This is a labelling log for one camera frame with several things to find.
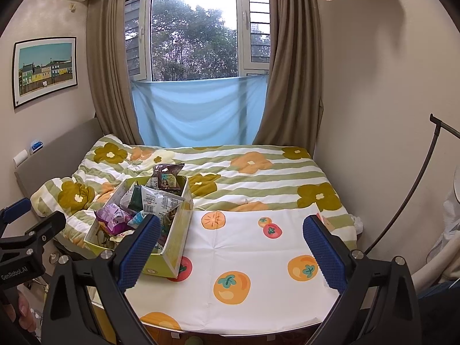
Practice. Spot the silver snack packet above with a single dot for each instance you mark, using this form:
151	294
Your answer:
158	201

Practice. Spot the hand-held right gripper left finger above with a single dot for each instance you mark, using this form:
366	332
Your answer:
142	251

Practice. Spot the blue white snack packet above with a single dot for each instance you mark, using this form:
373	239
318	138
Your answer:
136	219

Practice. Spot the floral striped quilt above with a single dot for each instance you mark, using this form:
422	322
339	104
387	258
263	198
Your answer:
251	179

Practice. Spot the blue white small item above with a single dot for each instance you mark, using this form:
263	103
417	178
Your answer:
36	146

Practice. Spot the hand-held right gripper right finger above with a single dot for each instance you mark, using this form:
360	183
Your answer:
325	255

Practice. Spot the dark green snack packet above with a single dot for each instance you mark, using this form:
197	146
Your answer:
136	197

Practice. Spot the small white box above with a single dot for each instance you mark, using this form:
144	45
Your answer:
21	158

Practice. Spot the grey bed headboard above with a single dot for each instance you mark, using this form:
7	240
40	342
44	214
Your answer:
61	151

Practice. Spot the small wall hook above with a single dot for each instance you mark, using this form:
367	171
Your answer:
72	8

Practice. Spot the light blue cloth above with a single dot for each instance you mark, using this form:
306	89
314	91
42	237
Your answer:
197	111

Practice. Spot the green cardboard box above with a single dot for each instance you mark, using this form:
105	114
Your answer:
176	244

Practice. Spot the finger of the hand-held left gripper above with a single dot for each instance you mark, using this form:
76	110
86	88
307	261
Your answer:
50	226
16	210

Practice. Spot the framed house picture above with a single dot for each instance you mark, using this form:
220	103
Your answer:
45	70

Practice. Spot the brown curtain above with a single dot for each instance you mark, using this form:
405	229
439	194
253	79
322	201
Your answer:
291	79
111	72

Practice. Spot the person's left hand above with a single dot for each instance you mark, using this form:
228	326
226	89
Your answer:
25	309

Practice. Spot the black stand pole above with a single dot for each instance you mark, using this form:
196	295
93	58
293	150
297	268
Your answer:
413	183

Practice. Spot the dark purple snack packet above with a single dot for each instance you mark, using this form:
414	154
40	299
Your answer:
167	178

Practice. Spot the window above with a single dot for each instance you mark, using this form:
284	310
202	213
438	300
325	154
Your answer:
194	32

